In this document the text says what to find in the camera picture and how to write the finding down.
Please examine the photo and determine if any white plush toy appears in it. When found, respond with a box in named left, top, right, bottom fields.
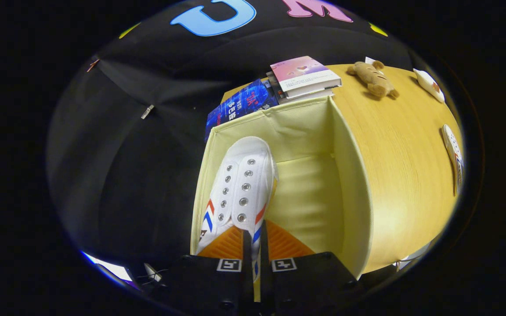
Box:
left=413, top=68, right=446, bottom=104

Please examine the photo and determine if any white striped canvas shoe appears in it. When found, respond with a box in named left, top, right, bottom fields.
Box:
left=441, top=124, right=464, bottom=197
left=195, top=136, right=278, bottom=281

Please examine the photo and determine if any brown plush toy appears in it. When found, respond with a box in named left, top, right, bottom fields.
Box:
left=347, top=60, right=400, bottom=99

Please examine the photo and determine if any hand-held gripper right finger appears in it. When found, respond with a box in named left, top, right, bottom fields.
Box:
left=260, top=219, right=365, bottom=315

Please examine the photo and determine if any black backdrop cloth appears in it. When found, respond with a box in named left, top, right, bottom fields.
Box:
left=47, top=0, right=416, bottom=286

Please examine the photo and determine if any pink book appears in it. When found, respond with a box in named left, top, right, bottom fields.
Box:
left=269, top=55, right=343, bottom=98

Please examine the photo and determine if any grey book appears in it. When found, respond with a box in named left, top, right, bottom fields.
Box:
left=265, top=72, right=336, bottom=105

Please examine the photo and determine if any cream fabric storage box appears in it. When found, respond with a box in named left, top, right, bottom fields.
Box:
left=190, top=96, right=374, bottom=281

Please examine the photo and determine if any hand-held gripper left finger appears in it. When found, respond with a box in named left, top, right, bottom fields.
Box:
left=153, top=225, right=255, bottom=314

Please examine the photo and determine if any blue book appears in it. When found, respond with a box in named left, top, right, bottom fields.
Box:
left=205, top=78, right=280, bottom=142

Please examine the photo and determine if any lit computer monitor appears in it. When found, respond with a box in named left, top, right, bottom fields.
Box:
left=81, top=250, right=134, bottom=284

